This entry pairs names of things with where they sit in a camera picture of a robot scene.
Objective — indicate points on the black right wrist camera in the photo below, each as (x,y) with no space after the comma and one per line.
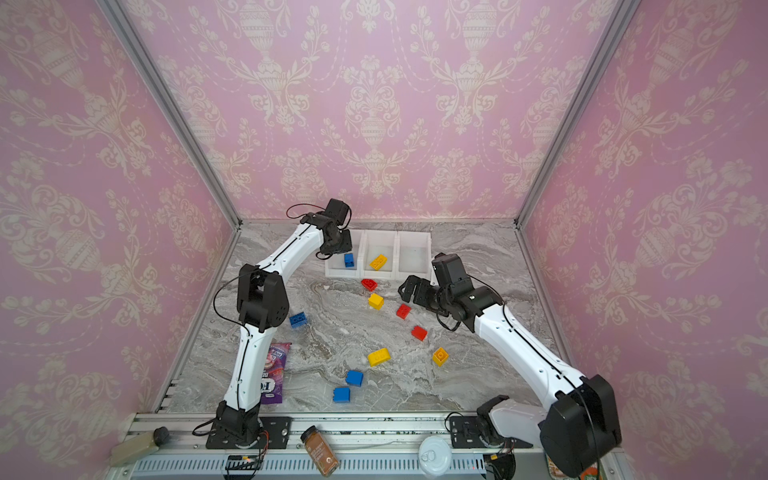
(449,270)

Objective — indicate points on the white right plastic bin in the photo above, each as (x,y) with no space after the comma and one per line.
(413,256)

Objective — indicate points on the blue lego brick lowest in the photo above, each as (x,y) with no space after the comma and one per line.
(341,395)

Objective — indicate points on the white left plastic bin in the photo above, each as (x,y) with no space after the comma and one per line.
(336,266)

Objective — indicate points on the white middle plastic bin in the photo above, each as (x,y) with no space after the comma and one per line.
(377,254)

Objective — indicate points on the green food packet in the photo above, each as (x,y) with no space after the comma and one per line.
(578,472)

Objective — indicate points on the aluminium right corner post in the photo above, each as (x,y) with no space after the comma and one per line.
(616,27)

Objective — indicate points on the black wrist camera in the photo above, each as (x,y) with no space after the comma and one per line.
(339,211)
(449,270)

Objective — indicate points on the aluminium corner post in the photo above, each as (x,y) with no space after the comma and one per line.
(616,27)
(118,18)

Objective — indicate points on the aluminium left corner post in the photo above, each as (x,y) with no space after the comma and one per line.
(118,18)

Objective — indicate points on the yellow lego with swirl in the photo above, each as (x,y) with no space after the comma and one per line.
(440,356)

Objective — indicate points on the yellow long lego on table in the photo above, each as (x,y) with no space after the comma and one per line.
(378,357)

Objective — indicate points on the red square lego brick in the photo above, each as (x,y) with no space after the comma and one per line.
(403,311)

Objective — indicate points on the brown spice jar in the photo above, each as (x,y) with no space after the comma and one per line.
(319,451)

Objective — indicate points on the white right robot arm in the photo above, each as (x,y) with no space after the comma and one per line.
(576,423)

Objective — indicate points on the white plastic bin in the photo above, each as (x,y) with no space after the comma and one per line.
(377,254)
(336,266)
(413,256)

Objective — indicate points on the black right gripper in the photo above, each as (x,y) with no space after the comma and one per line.
(426,294)

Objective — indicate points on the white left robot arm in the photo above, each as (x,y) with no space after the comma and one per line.
(262,305)

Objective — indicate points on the red lego brick lower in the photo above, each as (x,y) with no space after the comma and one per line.
(419,333)

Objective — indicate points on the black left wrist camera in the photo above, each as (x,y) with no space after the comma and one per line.
(339,211)

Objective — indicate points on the blue lego brick upper bottom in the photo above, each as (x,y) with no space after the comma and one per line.
(354,378)

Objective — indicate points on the white round lid can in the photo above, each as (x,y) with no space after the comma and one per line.
(434,457)

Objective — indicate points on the aluminium front rail frame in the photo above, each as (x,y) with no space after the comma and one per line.
(368,446)

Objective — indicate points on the yellow long lego brick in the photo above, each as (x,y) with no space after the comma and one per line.
(378,262)

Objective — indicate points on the blue lego brick left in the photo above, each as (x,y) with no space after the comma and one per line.
(298,320)

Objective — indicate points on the red curved lego brick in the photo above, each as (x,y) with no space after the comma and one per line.
(369,284)

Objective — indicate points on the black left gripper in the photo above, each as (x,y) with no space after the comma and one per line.
(346,245)

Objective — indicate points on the purple Fox's candy bag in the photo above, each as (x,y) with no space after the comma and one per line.
(273,375)

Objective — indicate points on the yellow square lego brick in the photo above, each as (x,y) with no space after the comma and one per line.
(376,301)

